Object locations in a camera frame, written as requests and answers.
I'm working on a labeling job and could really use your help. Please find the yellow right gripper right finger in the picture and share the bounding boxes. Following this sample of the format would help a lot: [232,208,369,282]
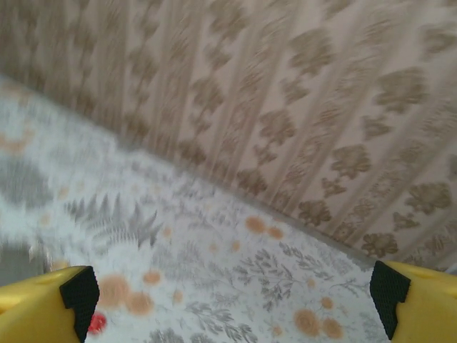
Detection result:
[369,259,457,343]

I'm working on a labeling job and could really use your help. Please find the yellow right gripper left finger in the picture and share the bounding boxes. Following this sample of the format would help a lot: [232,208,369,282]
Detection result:
[0,264,100,343]

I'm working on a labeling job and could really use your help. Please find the red headed key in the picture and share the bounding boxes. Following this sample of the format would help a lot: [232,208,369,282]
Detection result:
[87,310,108,336]

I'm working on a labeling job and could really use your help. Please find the floral table covering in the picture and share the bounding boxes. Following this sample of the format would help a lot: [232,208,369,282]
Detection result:
[0,73,393,343]

